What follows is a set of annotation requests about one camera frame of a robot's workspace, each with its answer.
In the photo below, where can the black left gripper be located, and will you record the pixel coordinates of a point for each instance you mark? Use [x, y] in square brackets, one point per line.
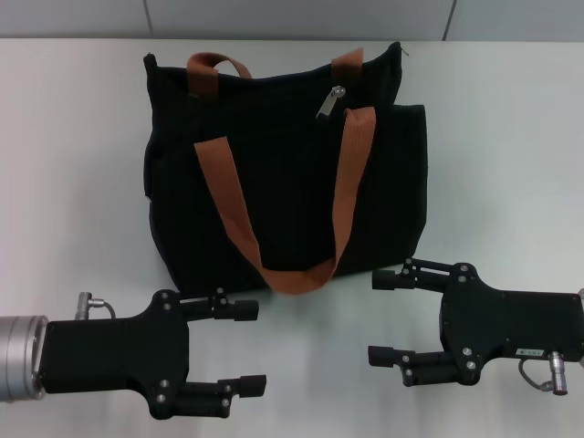
[114, 356]

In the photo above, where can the silver metal zipper pull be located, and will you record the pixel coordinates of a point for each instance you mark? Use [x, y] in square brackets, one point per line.
[329, 102]

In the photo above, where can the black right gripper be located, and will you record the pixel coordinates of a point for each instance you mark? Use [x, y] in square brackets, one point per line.
[511, 319]

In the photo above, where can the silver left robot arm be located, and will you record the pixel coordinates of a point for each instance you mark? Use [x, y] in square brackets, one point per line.
[20, 358]

